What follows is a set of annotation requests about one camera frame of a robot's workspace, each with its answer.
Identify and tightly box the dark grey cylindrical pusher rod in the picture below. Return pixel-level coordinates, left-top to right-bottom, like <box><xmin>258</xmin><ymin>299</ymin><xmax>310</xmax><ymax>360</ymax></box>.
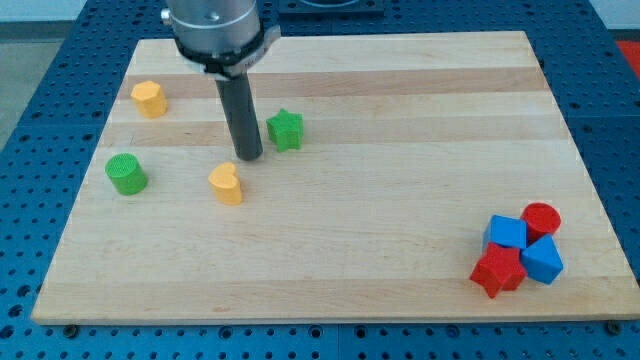
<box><xmin>216</xmin><ymin>73</ymin><xmax>263</xmax><ymax>161</ymax></box>

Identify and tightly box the green star block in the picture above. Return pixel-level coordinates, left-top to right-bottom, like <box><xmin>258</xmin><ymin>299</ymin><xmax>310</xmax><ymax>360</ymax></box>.
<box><xmin>266</xmin><ymin>109</ymin><xmax>304</xmax><ymax>152</ymax></box>

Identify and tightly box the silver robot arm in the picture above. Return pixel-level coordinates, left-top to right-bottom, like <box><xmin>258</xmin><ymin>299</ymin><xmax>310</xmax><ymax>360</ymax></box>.
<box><xmin>161</xmin><ymin>0</ymin><xmax>281</xmax><ymax>161</ymax></box>

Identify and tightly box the yellow heart block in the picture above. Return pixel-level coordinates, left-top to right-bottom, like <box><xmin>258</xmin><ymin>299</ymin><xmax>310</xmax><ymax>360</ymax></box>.
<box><xmin>208</xmin><ymin>162</ymin><xmax>243</xmax><ymax>206</ymax></box>

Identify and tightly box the red star block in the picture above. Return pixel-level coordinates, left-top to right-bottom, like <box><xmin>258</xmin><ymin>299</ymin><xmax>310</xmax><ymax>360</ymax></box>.
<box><xmin>470</xmin><ymin>242</ymin><xmax>527</xmax><ymax>298</ymax></box>

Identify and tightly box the yellow hexagon block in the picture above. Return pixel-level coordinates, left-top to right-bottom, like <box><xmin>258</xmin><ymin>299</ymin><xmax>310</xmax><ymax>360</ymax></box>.
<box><xmin>131</xmin><ymin>81</ymin><xmax>168</xmax><ymax>118</ymax></box>

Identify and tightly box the green cylinder block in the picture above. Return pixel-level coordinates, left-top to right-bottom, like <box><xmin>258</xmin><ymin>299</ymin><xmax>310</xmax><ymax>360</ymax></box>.
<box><xmin>105</xmin><ymin>153</ymin><xmax>148</xmax><ymax>196</ymax></box>

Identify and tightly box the wooden board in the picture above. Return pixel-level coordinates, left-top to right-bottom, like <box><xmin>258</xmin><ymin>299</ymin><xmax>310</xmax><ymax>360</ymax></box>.
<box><xmin>32</xmin><ymin>31</ymin><xmax>639</xmax><ymax>325</ymax></box>

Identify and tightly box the blue cube block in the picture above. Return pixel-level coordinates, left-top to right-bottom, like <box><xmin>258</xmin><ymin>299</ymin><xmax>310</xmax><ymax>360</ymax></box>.
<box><xmin>482</xmin><ymin>215</ymin><xmax>527</xmax><ymax>250</ymax></box>

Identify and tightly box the red cylinder block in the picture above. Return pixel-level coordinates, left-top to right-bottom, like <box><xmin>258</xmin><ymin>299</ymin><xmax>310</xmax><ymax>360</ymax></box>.
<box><xmin>520</xmin><ymin>202</ymin><xmax>562</xmax><ymax>245</ymax></box>

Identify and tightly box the blue triangular block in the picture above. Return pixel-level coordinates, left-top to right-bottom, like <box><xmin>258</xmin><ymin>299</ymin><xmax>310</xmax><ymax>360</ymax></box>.
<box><xmin>520</xmin><ymin>235</ymin><xmax>564</xmax><ymax>285</ymax></box>

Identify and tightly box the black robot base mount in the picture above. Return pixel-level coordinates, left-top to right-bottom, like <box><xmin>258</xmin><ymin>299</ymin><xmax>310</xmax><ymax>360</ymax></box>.
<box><xmin>278</xmin><ymin>0</ymin><xmax>385</xmax><ymax>15</ymax></box>

